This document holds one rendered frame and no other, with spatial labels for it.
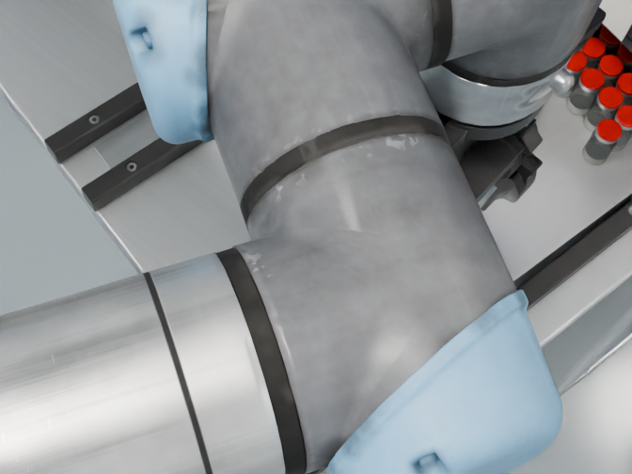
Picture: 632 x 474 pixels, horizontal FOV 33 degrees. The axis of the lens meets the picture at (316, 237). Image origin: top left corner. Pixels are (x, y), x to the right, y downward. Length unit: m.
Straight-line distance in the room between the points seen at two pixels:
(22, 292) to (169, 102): 1.49
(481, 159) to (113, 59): 0.49
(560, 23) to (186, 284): 0.18
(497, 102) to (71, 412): 0.24
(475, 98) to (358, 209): 0.15
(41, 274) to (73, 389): 1.55
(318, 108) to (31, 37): 0.68
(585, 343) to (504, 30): 0.89
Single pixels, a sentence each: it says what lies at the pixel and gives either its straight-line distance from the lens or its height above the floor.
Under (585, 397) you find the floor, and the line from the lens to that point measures 1.82.
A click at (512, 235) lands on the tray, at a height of 0.88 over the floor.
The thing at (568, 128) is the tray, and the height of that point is 0.88.
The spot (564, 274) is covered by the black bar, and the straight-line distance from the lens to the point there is 0.88.
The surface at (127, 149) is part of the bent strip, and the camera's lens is 0.92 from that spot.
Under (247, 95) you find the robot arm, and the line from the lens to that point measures 0.35.
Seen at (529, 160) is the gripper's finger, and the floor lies 1.18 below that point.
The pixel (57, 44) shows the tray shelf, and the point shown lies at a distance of 0.99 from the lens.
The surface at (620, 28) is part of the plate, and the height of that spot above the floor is 1.00.
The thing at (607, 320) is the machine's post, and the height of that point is 0.62.
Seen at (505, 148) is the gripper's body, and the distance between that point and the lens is 0.56.
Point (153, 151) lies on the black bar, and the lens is 0.90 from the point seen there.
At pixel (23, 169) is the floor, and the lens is 1.94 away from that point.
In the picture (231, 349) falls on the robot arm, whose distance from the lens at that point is 0.30.
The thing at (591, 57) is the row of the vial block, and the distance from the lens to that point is 0.95.
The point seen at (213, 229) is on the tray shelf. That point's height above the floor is 0.88.
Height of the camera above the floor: 1.69
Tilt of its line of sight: 67 degrees down
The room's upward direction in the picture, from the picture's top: 6 degrees clockwise
